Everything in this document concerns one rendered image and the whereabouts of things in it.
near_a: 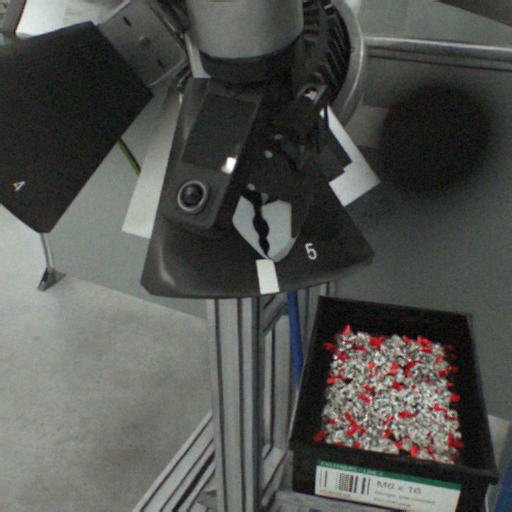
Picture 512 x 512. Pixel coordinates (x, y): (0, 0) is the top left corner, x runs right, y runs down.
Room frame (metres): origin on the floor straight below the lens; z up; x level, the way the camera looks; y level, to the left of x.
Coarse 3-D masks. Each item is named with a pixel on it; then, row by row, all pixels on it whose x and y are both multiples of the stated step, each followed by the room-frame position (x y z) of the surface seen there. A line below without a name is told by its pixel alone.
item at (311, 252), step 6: (300, 240) 0.49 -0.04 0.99; (306, 240) 0.49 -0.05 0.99; (312, 240) 0.50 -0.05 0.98; (300, 246) 0.49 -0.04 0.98; (306, 246) 0.49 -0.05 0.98; (312, 246) 0.49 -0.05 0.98; (318, 246) 0.49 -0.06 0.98; (306, 252) 0.48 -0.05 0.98; (312, 252) 0.48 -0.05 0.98; (318, 252) 0.49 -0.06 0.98; (306, 258) 0.48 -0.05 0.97; (312, 258) 0.48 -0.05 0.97; (318, 258) 0.48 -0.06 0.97; (306, 264) 0.47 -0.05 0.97
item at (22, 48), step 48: (0, 48) 0.69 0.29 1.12; (48, 48) 0.68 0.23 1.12; (96, 48) 0.68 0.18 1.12; (0, 96) 0.68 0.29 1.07; (48, 96) 0.67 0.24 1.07; (96, 96) 0.68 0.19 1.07; (144, 96) 0.69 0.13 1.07; (0, 144) 0.66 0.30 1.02; (48, 144) 0.67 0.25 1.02; (96, 144) 0.67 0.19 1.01; (0, 192) 0.65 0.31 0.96; (48, 192) 0.65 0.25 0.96
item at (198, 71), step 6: (186, 36) 0.64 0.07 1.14; (192, 36) 0.64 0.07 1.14; (186, 42) 0.63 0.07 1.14; (192, 42) 0.64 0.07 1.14; (192, 48) 0.63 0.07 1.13; (192, 54) 0.62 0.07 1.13; (198, 54) 0.63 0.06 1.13; (192, 60) 0.62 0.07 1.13; (198, 60) 0.62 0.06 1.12; (192, 66) 0.61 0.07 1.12; (198, 66) 0.62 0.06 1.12; (198, 72) 0.61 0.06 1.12; (204, 72) 0.61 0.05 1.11
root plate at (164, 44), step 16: (128, 0) 0.70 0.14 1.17; (144, 0) 0.70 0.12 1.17; (112, 16) 0.69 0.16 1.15; (128, 16) 0.70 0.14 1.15; (144, 16) 0.70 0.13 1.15; (160, 16) 0.70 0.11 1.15; (112, 32) 0.69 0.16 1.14; (128, 32) 0.70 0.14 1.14; (144, 32) 0.70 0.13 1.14; (160, 32) 0.70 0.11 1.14; (128, 48) 0.69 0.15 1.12; (160, 48) 0.70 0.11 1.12; (176, 48) 0.70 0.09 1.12; (128, 64) 0.69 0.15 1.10; (144, 64) 0.70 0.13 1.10; (176, 64) 0.70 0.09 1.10; (144, 80) 0.70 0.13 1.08; (160, 80) 0.70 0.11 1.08
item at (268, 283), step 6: (258, 264) 0.47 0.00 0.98; (264, 264) 0.47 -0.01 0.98; (270, 264) 0.47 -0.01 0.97; (258, 270) 0.46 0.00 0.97; (264, 270) 0.46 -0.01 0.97; (270, 270) 0.46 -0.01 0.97; (264, 276) 0.46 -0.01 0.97; (270, 276) 0.46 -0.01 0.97; (264, 282) 0.45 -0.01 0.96; (270, 282) 0.45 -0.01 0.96; (276, 282) 0.46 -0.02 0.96; (264, 288) 0.45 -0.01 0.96; (270, 288) 0.45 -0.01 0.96; (276, 288) 0.45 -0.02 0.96
